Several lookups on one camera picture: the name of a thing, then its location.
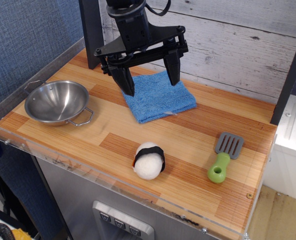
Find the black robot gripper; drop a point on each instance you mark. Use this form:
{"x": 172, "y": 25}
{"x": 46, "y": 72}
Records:
{"x": 141, "y": 42}

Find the white plush egg black band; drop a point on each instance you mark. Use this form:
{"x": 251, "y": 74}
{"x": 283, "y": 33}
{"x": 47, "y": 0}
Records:
{"x": 149, "y": 161}

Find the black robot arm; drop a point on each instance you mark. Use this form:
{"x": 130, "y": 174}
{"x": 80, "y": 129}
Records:
{"x": 129, "y": 5}

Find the blue folded cloth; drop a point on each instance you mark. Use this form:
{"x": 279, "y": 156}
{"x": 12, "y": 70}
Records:
{"x": 156, "y": 98}

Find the silver dispenser button panel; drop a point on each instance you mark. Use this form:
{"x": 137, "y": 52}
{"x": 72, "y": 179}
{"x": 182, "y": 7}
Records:
{"x": 116, "y": 225}

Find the clear acrylic front guard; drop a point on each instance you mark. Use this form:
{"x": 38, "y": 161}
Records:
{"x": 107, "y": 154}

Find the white ridged side cabinet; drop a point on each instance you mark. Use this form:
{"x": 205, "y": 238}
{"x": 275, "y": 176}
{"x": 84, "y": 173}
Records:
{"x": 280, "y": 173}

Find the dark grey left post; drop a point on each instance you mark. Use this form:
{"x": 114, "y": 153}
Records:
{"x": 92, "y": 29}

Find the dark grey post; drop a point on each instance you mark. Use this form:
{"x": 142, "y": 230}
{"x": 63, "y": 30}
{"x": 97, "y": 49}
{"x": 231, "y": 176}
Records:
{"x": 92, "y": 29}
{"x": 285, "y": 93}

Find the stainless steel bowl with handles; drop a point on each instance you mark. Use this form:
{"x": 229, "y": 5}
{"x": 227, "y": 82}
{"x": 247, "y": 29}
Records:
{"x": 58, "y": 103}

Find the grey spatula green handle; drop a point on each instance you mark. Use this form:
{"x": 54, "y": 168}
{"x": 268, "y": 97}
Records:
{"x": 227, "y": 148}

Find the dark grey right post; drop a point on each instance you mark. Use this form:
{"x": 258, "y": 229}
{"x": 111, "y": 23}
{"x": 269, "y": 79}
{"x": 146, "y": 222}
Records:
{"x": 285, "y": 93}

